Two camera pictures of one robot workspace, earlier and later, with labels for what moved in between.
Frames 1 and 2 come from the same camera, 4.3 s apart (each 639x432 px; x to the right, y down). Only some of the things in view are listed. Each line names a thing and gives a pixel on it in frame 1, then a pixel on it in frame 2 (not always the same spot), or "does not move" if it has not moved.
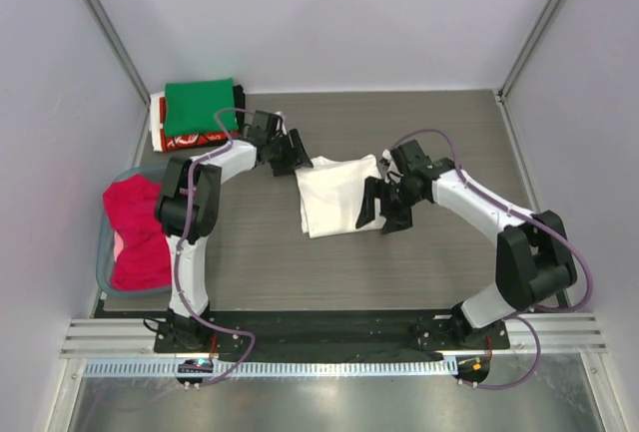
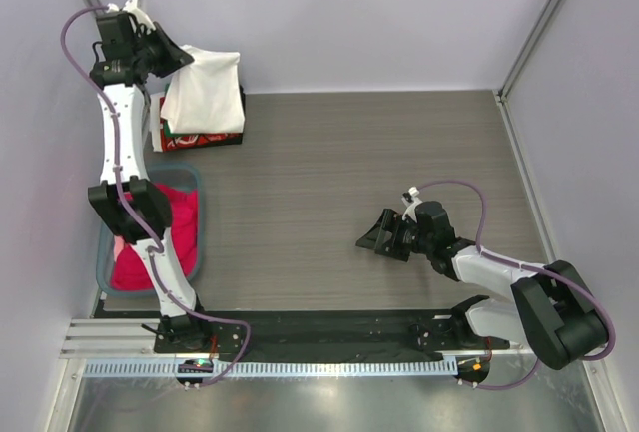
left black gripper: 296,157 -> 175,57
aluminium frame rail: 137,337 does not move
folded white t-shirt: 156,126 does not move
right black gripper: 397,219 -> 374,239
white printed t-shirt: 332,194 -> 206,97
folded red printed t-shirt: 174,142 does not move
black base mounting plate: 323,333 does not move
